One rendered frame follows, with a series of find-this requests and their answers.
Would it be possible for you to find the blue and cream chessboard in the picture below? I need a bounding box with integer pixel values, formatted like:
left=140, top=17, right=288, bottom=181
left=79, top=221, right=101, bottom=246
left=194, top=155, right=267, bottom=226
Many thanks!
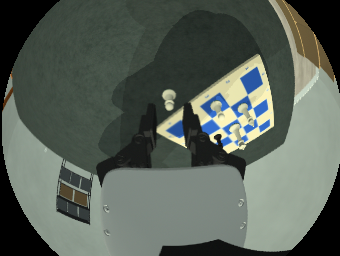
left=157, top=54, right=274, bottom=153

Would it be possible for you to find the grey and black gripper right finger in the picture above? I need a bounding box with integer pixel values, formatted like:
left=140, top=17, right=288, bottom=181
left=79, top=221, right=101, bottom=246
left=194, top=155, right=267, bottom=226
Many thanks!
left=182, top=103, right=246, bottom=180

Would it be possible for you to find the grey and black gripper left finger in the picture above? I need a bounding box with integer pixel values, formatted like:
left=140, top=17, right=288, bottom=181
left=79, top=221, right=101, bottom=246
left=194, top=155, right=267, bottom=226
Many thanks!
left=96, top=103, right=157, bottom=188

